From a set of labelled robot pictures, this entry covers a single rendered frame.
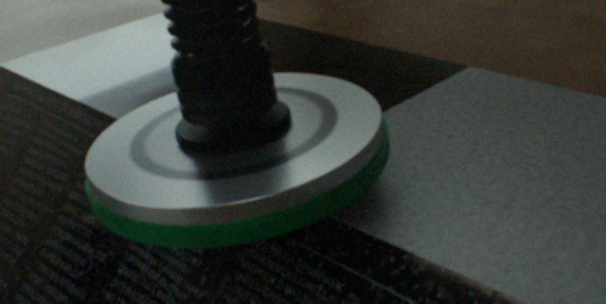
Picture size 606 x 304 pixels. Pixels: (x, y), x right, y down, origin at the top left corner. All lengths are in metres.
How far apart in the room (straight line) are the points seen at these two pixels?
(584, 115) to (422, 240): 0.22
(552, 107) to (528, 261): 0.22
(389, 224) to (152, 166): 0.16
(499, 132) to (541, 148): 0.04
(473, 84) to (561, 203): 0.22
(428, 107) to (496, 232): 0.20
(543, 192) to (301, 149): 0.17
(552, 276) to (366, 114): 0.16
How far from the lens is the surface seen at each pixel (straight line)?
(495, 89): 0.62
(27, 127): 0.85
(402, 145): 0.53
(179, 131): 0.45
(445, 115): 0.58
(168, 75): 0.79
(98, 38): 1.03
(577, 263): 0.40
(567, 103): 0.60
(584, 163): 0.50
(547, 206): 0.45
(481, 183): 0.47
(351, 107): 0.46
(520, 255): 0.40
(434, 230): 0.42
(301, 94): 0.50
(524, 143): 0.53
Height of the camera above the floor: 1.07
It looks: 25 degrees down
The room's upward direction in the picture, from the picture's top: 8 degrees counter-clockwise
